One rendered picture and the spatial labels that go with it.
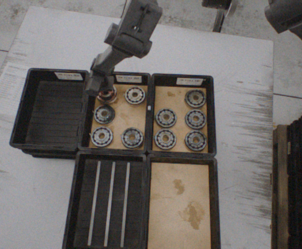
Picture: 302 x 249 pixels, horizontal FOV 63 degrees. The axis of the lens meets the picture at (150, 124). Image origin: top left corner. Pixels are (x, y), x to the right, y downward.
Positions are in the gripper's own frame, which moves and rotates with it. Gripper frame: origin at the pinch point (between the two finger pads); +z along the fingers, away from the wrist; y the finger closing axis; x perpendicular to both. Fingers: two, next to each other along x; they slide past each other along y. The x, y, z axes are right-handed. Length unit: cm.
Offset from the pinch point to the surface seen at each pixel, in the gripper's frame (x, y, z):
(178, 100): -0.1, 35.7, 6.7
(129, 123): -14.2, 12.2, 5.8
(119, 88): 4.7, 5.5, 6.3
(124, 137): -22.0, 10.9, 2.5
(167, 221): -58, 33, 5
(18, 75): 16, -58, 18
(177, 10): 140, 38, 95
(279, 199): -42, 114, 76
